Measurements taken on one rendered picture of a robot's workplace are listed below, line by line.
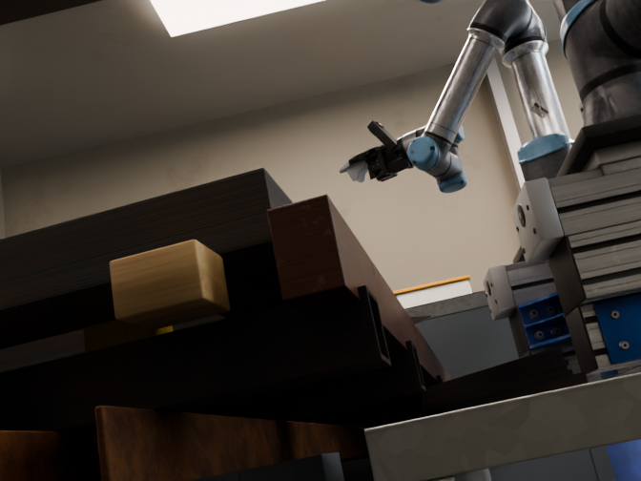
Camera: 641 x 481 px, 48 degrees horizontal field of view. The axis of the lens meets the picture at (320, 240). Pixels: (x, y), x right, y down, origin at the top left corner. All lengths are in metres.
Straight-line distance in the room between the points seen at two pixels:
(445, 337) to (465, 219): 2.91
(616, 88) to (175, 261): 0.84
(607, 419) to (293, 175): 4.76
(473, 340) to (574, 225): 1.05
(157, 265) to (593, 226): 0.72
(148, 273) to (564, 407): 0.25
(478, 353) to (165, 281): 1.65
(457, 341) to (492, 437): 1.68
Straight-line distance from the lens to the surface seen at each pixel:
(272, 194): 0.51
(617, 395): 0.39
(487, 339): 2.06
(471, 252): 4.86
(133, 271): 0.47
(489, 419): 0.38
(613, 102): 1.15
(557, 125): 1.83
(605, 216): 1.07
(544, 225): 1.05
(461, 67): 1.81
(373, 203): 4.95
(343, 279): 0.44
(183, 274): 0.45
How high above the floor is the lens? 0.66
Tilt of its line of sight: 17 degrees up
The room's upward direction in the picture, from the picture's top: 11 degrees counter-clockwise
